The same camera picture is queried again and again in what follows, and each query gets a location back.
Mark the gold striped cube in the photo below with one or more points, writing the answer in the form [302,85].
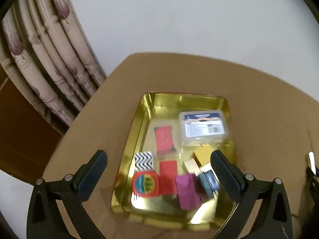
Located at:
[203,155]

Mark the red and gold tin box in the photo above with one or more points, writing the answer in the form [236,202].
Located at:
[149,119]

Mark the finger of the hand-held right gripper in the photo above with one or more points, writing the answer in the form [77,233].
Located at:
[312,171]

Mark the red tape measure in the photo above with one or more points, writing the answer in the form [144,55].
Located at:
[145,184]

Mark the shiny silver rectangular case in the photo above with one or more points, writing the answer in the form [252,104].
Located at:
[191,166]

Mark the red rectangular block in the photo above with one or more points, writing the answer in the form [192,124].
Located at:
[168,178]

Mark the black white zigzag cube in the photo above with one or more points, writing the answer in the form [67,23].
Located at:
[144,161]

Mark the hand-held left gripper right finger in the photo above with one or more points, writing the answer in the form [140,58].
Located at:
[224,176]

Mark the beige patterned curtain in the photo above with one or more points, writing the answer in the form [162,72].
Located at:
[49,54]

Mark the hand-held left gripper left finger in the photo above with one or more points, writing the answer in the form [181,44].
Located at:
[91,176]

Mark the clear case with red block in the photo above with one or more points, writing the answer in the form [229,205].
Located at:
[164,139]

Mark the magenta rectangular block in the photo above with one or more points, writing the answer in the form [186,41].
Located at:
[188,191]

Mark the dark brown wooden furniture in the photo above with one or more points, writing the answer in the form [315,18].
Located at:
[22,134]

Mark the clear plastic box blue label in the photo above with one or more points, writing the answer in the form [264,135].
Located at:
[203,127]

